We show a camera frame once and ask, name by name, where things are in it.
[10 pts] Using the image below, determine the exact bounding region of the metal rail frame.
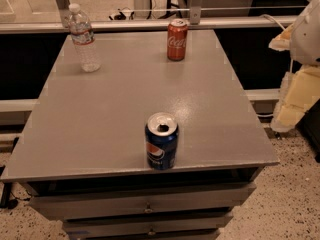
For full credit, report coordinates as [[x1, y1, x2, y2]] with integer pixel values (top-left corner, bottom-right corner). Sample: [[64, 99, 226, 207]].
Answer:
[[0, 15, 296, 34]]

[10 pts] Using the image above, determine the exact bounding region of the grey drawer cabinet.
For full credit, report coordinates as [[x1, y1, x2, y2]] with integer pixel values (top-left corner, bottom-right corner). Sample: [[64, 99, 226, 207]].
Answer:
[[2, 30, 278, 240]]

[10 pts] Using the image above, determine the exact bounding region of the lower grey drawer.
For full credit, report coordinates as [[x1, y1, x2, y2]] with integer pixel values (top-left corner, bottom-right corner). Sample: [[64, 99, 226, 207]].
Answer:
[[63, 212, 233, 238]]

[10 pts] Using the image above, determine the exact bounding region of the upper grey drawer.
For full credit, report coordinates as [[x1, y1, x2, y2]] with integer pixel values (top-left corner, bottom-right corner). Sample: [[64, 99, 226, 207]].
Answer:
[[30, 183, 256, 220]]

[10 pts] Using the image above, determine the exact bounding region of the white cable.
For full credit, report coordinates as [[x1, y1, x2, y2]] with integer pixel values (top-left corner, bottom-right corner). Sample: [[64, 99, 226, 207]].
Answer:
[[259, 13, 288, 32]]

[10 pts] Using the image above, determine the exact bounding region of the grey drawer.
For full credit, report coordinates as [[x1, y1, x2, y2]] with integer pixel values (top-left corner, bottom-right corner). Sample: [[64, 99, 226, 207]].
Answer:
[[63, 212, 233, 238], [30, 183, 256, 220]]

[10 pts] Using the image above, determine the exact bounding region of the clear plastic water bottle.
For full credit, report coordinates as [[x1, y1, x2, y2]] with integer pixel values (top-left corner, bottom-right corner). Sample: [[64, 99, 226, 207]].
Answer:
[[67, 3, 101, 72]]

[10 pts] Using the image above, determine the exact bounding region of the red coca-cola can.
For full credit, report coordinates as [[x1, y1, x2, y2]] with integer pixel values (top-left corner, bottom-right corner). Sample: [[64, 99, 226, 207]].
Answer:
[[167, 19, 188, 61]]

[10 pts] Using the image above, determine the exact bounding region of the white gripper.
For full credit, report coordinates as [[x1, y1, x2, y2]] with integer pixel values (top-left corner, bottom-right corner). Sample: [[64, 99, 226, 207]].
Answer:
[[269, 0, 320, 133]]

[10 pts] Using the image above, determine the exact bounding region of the blue pepsi can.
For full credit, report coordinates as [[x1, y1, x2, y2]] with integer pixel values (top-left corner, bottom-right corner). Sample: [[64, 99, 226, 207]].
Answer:
[[145, 112, 179, 170]]

